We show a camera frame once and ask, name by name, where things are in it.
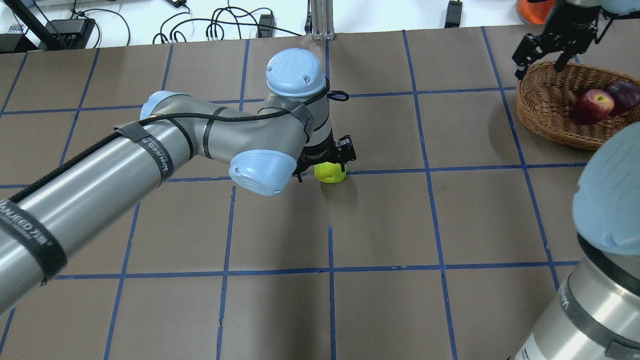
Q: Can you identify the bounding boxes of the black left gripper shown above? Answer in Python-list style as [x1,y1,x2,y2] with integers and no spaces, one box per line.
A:
[295,134,358,177]

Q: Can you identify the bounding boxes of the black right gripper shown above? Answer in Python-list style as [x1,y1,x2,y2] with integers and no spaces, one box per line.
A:
[512,0,601,81]

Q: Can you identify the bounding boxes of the green apple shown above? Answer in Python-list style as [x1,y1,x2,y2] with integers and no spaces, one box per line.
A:
[313,162,347,184]

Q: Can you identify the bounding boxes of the red apple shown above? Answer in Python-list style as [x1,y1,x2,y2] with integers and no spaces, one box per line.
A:
[571,89,615,125]

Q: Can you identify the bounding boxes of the dark purple apple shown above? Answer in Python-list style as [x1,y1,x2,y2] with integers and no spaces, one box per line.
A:
[603,79,640,117]

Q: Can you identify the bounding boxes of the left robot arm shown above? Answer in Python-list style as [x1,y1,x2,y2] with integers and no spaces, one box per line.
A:
[0,48,357,314]

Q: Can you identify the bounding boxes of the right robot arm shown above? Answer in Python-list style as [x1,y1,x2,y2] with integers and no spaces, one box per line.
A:
[512,0,639,360]

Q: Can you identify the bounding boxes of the wicker basket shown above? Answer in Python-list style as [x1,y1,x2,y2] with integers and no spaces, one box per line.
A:
[515,60,640,151]

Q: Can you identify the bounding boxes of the orange plastic bucket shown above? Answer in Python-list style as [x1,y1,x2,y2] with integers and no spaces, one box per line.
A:
[515,0,556,25]

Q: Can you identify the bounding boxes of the black braided cable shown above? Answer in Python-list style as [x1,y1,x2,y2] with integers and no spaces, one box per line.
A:
[0,75,350,206]

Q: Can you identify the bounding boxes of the aluminium frame post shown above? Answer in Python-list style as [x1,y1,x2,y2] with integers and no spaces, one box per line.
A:
[308,0,336,41]

